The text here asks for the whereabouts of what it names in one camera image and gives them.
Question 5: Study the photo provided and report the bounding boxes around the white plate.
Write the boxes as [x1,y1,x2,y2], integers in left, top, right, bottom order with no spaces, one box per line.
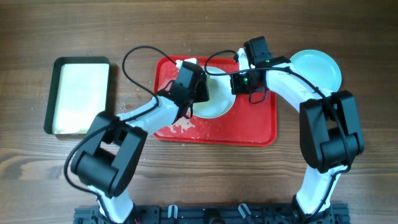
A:
[193,75,236,119]

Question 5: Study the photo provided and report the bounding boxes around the light blue plate top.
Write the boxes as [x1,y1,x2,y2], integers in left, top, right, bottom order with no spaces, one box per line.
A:
[290,49,342,92]

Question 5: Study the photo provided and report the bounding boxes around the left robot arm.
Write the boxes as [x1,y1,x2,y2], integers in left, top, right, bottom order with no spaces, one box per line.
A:
[66,58,210,223]

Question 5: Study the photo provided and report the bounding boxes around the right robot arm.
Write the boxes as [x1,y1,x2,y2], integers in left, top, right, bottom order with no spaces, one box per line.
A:
[231,36,364,219]

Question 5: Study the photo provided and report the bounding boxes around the dark green soapy water tray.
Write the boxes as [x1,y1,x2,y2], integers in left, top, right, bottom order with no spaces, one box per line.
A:
[44,56,111,135]

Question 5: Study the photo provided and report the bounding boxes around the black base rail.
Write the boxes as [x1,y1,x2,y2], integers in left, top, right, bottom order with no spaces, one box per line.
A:
[73,203,351,224]

